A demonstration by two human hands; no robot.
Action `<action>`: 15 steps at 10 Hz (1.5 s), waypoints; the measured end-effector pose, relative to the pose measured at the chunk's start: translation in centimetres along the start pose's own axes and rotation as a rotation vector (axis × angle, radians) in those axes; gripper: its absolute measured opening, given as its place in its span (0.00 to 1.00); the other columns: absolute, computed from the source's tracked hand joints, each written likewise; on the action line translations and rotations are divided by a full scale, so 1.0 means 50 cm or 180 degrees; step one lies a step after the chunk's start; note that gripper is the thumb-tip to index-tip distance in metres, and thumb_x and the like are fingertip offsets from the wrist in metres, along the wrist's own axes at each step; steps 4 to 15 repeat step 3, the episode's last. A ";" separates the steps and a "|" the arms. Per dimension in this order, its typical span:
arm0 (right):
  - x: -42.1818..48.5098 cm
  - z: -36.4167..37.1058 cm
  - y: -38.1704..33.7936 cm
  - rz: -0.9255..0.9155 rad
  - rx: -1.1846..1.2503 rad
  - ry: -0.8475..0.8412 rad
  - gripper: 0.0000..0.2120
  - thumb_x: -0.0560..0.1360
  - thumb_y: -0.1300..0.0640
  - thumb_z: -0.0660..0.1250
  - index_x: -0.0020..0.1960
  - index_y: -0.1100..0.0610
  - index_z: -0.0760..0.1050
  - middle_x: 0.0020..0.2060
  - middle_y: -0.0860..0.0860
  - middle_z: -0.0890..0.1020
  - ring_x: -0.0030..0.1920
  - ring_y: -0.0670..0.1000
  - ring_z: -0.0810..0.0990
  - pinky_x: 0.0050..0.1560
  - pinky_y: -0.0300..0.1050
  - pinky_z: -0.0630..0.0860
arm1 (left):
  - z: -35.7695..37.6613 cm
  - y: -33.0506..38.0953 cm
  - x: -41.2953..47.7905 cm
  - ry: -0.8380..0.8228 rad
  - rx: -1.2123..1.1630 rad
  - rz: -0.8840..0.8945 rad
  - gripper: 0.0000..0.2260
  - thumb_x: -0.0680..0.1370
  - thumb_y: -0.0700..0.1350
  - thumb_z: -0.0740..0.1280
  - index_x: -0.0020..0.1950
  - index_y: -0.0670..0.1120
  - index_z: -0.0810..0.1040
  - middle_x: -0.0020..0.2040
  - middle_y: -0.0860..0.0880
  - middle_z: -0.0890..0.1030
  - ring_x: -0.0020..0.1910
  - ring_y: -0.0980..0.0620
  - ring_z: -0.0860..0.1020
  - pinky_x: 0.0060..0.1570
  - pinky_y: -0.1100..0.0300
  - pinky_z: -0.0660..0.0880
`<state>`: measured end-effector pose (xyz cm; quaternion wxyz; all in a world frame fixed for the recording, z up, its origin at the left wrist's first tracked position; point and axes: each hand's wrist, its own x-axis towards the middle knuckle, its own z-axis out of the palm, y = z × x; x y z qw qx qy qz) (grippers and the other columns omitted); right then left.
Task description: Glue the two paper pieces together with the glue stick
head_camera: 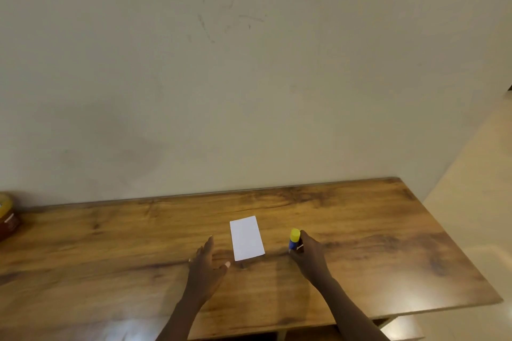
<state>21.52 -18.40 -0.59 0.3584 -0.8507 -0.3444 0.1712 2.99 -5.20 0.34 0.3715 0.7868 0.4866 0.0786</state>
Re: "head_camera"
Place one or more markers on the person's left thumb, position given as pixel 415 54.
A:
pixel 223 271

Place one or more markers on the person's left hand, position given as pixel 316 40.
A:
pixel 204 276

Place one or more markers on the brown packing tape roll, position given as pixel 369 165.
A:
pixel 7 215

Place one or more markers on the person's right hand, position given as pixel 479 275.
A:
pixel 312 260

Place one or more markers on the person's right forearm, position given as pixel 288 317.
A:
pixel 350 312

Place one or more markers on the person's left forearm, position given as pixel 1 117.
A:
pixel 180 318

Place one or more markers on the blue glue stick yellow cap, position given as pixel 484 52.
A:
pixel 294 239

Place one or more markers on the white paper card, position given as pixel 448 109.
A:
pixel 247 238

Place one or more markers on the person's right fingers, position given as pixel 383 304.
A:
pixel 299 251

